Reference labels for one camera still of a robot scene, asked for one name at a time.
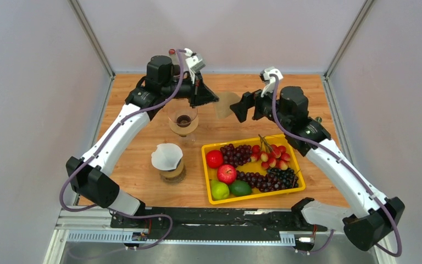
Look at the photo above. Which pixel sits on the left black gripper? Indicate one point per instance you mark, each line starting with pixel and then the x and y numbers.
pixel 200 94

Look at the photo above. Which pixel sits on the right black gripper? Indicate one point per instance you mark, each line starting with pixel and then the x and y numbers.
pixel 249 99

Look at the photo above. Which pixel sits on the brown paper coffee filter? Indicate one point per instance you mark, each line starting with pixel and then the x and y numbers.
pixel 222 106

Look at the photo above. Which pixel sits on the clear glass dripper cone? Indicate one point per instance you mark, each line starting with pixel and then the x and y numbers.
pixel 180 113

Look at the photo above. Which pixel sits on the white paper coffee filter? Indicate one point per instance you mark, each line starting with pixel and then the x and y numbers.
pixel 166 157

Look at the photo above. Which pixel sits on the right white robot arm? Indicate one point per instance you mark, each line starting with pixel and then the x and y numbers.
pixel 371 215

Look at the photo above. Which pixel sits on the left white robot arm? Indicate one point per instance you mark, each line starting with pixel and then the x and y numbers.
pixel 89 175

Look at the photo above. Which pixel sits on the upper red grape bunch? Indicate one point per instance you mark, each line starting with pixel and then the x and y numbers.
pixel 236 155

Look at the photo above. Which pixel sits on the small clear glass cup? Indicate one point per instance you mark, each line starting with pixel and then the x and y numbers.
pixel 187 140

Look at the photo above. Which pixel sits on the cola glass bottle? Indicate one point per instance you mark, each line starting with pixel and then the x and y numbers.
pixel 175 61

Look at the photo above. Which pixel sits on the red tomato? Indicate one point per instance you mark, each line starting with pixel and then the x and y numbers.
pixel 214 159

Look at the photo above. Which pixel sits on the red cherries bunch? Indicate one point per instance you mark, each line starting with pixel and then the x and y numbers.
pixel 270 152

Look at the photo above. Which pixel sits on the yellow plastic tray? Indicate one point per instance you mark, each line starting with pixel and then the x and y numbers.
pixel 250 168

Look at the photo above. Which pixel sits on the red apple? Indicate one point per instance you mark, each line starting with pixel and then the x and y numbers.
pixel 226 174

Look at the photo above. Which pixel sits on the lower dark grape bunch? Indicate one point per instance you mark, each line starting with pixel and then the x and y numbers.
pixel 273 180

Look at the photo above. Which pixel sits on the green avocado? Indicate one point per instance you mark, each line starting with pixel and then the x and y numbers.
pixel 240 188

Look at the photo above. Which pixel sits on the green lime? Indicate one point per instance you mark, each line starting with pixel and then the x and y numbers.
pixel 219 190

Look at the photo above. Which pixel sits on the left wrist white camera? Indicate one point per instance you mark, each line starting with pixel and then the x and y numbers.
pixel 194 62

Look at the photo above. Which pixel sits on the wrist white camera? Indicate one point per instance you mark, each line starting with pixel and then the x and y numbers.
pixel 194 62
pixel 270 76

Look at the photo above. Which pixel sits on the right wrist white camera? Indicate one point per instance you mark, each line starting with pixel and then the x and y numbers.
pixel 270 76

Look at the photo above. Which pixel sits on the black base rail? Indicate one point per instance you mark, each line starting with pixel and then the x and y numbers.
pixel 213 224

